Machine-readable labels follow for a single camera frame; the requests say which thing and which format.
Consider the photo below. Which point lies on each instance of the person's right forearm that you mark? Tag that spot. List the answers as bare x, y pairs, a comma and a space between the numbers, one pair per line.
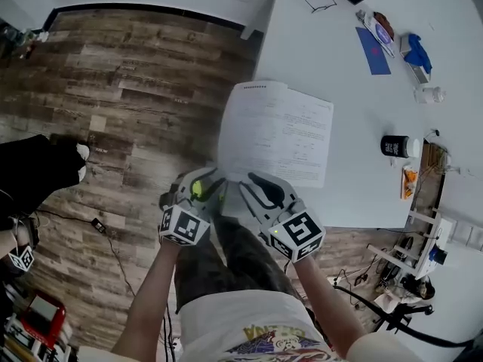
324, 300

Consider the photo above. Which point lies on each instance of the white shelf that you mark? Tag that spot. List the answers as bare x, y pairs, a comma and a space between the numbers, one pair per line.
22, 345

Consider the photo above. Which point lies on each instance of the purple white packet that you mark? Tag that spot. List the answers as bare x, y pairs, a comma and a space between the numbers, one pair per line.
383, 36

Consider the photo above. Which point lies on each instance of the orange tool on wooden board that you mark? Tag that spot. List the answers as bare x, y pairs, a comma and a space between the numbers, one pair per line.
409, 181

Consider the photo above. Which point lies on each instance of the black jar white lid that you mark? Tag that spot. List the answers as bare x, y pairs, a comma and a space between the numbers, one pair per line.
394, 146

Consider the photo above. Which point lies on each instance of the white paper sheets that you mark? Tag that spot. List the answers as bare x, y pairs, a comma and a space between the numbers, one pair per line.
271, 134

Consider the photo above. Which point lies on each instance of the person in white shirt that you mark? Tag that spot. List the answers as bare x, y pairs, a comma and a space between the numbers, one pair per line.
245, 315

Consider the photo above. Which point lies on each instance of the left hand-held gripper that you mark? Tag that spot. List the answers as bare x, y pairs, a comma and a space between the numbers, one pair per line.
185, 226

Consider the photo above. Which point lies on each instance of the person's left forearm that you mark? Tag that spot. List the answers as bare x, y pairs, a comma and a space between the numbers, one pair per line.
151, 296

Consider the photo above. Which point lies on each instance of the black power adapter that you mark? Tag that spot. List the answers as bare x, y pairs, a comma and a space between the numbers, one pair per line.
99, 225

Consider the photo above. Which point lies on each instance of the yellow-green shoe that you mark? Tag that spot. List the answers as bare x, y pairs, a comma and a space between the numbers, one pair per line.
221, 198
197, 189

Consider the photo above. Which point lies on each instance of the person's dark trousers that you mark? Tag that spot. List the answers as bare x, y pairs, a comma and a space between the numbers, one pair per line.
234, 255

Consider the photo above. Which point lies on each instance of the red box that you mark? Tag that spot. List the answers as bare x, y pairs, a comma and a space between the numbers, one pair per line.
37, 334

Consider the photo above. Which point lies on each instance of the clear plastic bottle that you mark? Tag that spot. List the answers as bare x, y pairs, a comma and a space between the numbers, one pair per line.
428, 96

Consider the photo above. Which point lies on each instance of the blue folder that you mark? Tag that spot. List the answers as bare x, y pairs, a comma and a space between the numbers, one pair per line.
371, 55

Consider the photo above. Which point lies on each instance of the large white table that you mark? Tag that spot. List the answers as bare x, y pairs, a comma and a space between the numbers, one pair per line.
358, 202

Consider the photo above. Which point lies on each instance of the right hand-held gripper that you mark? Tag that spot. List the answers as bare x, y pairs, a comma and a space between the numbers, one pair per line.
298, 232

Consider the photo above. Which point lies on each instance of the grey metal box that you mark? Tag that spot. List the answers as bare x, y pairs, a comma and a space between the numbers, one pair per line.
419, 74

